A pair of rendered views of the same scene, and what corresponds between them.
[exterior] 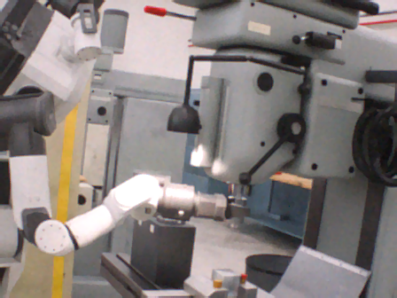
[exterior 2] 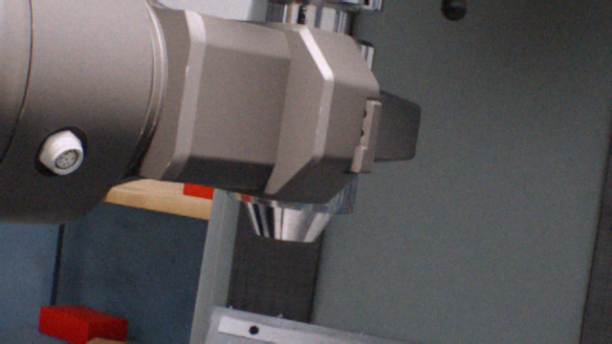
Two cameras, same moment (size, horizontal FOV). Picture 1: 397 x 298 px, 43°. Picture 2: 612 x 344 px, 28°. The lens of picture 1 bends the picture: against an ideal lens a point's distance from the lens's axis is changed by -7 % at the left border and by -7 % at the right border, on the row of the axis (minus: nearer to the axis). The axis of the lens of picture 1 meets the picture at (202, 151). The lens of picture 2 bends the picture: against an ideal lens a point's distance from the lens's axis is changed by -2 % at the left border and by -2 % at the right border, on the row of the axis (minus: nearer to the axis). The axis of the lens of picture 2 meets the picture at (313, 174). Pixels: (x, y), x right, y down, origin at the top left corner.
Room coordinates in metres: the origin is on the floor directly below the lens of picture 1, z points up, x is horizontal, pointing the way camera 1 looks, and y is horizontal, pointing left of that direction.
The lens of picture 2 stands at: (0.97, 0.22, 1.24)
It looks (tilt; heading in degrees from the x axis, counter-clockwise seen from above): 3 degrees down; 315
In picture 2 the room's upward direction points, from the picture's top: 8 degrees clockwise
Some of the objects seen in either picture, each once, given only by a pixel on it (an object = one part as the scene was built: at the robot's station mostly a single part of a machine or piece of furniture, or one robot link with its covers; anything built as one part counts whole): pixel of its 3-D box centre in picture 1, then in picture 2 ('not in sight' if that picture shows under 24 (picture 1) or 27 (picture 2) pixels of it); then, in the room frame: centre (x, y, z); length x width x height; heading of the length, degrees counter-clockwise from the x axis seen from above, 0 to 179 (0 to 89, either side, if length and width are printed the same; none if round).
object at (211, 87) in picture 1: (206, 121); not in sight; (1.25, 0.00, 1.45); 0.04 x 0.04 x 0.21; 29
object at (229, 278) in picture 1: (225, 283); not in sight; (1.30, -0.10, 1.05); 0.06 x 0.05 x 0.06; 28
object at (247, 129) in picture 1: (249, 116); not in sight; (1.30, -0.10, 1.47); 0.21 x 0.19 x 0.32; 29
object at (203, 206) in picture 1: (198, 206); (104, 94); (1.29, -0.01, 1.24); 0.13 x 0.12 x 0.10; 4
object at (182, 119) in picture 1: (183, 118); not in sight; (1.18, 0.05, 1.44); 0.07 x 0.07 x 0.06
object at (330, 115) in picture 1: (308, 125); not in sight; (1.39, -0.27, 1.47); 0.24 x 0.19 x 0.26; 29
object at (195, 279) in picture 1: (205, 289); not in sight; (1.27, -0.05, 1.03); 0.12 x 0.06 x 0.04; 28
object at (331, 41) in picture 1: (311, 40); not in sight; (1.21, -0.22, 1.66); 0.12 x 0.04 x 0.04; 119
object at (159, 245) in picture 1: (161, 244); not in sight; (1.66, 0.09, 1.04); 0.22 x 0.12 x 0.20; 28
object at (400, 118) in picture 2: (237, 211); (365, 124); (1.27, -0.10, 1.24); 0.06 x 0.02 x 0.03; 94
